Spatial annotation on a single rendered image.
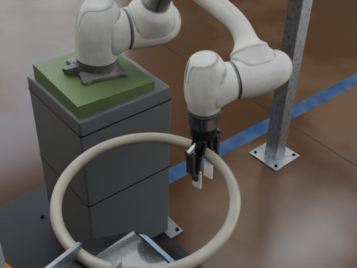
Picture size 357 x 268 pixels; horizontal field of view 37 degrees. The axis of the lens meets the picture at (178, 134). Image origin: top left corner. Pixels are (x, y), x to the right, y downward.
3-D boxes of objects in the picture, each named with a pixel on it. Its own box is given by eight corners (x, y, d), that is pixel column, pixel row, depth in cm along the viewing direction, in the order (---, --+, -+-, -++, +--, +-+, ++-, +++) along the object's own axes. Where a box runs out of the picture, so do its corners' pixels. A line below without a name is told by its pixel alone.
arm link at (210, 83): (192, 123, 135) (240, 111, 139) (193, 73, 125) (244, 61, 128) (178, 98, 143) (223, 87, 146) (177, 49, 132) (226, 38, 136)
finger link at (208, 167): (203, 159, 157) (205, 157, 158) (203, 175, 162) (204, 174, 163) (211, 164, 156) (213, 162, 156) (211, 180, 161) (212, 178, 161)
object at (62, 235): (188, 317, 115) (188, 309, 113) (10, 235, 132) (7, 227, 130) (267, 170, 148) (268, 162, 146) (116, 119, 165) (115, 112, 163)
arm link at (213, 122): (179, 107, 140) (179, 124, 144) (206, 122, 136) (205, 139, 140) (202, 91, 145) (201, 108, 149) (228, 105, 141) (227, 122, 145)
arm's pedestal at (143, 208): (36, 218, 256) (8, 73, 208) (123, 175, 282) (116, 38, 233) (91, 286, 226) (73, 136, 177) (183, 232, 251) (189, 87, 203)
